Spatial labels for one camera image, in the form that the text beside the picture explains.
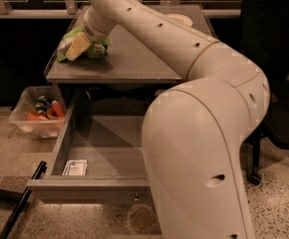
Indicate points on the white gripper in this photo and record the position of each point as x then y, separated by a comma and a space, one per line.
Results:
95, 31

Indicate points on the green rice chip bag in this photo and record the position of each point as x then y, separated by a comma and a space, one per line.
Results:
97, 50

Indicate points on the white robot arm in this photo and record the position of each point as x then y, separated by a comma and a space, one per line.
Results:
192, 133

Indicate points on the grey cabinet counter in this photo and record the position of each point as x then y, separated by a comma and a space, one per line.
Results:
124, 60

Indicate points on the open grey top drawer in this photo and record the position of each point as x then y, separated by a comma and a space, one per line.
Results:
108, 134

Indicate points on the orange red can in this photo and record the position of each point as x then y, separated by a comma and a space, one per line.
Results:
58, 108

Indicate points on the blue green can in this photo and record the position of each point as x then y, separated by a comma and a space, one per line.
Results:
42, 104

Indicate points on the clear plastic bin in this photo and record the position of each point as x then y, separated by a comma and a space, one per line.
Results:
38, 128

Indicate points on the orange snack packet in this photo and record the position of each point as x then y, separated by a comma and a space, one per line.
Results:
36, 116

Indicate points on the metal window railing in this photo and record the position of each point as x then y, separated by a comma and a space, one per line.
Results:
35, 4

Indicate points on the white paper bowl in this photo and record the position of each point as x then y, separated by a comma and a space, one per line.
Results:
180, 20

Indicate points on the white paper packet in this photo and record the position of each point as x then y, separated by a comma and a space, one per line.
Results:
75, 167

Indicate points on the black metal bar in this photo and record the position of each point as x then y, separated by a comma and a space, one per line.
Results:
21, 202

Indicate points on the black office chair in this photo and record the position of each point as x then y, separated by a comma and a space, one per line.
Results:
265, 41

